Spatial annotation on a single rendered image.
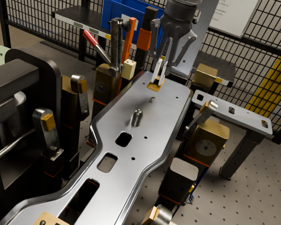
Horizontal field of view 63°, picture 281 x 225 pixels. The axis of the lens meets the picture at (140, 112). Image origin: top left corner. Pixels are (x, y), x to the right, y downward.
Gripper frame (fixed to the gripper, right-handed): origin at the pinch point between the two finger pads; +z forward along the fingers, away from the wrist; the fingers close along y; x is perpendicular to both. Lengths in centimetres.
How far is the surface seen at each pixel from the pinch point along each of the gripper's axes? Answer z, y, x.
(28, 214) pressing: 11.0, -6.1, -46.5
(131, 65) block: 5.0, -11.2, 6.1
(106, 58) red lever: 2.2, -17.4, -0.8
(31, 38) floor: 113, -210, 170
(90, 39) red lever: -1.8, -23.7, -1.0
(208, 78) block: 6.6, 14.4, 23.4
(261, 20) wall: 13, 46, 219
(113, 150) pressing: 11.0, -0.4, -25.3
